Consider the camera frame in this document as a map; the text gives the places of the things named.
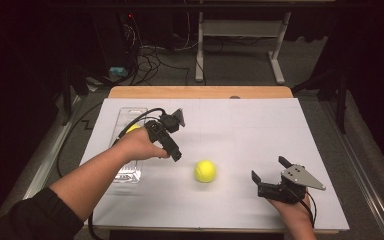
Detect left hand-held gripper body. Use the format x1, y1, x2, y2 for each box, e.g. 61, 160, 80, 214
144, 107, 186, 149

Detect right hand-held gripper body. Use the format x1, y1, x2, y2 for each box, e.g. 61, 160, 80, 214
257, 163, 327, 205

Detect yellow tennis ball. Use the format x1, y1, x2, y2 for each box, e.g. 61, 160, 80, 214
125, 123, 143, 135
193, 159, 218, 184

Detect clear plastic container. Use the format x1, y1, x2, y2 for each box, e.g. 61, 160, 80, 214
109, 106, 149, 184

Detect person's left hand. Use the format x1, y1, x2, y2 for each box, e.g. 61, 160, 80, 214
119, 127, 171, 165

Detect person's right hand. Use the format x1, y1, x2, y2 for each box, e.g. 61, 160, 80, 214
269, 194, 316, 232

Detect small blue box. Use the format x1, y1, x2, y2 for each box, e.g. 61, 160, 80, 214
109, 66, 129, 77

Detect black tripod stand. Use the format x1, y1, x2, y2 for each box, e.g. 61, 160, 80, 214
291, 66, 349, 134
58, 64, 114, 126

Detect black computer tower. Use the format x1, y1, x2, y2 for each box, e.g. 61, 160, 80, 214
93, 11, 138, 73

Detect white metal stand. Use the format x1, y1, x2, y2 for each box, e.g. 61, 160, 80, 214
194, 11, 293, 85

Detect black sleeve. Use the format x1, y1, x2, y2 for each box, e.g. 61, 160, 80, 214
0, 187, 85, 240

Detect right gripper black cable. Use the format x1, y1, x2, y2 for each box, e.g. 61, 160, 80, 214
288, 185, 318, 229

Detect aluminium floor rail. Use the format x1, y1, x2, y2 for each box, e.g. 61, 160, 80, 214
319, 99, 384, 240
23, 94, 84, 201

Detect tangle of black cables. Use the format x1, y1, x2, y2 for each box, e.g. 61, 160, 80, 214
123, 19, 201, 86

